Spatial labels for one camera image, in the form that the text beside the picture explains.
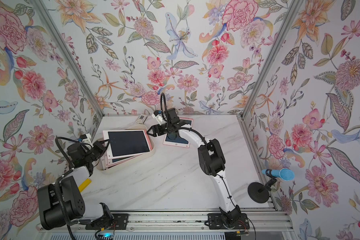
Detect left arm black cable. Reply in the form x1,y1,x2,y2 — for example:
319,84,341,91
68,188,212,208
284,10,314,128
53,136,88,240

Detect blue microphone on stand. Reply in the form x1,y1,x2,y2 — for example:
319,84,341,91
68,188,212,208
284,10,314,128
248,169,295,204

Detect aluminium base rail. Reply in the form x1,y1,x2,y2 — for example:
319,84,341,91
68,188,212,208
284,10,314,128
35,209,295,233

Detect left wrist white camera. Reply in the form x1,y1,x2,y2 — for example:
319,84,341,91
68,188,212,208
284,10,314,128
78,134,93,146

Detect yellow sticky tape strip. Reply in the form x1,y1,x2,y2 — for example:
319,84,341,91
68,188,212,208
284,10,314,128
78,178,92,193

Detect cream plastic storage box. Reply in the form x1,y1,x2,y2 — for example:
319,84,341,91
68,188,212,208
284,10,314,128
95,124,156,175

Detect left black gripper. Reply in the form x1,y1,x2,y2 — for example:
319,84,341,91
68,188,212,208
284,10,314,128
83,139,110,164

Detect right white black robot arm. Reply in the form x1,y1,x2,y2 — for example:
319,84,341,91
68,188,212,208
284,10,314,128
148,108,250,231

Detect pink writing tablet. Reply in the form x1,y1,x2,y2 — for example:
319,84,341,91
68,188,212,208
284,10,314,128
163,117,193,148
103,129,153,160

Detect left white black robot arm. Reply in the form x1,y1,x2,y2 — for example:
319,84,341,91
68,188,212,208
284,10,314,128
37,137,115,230

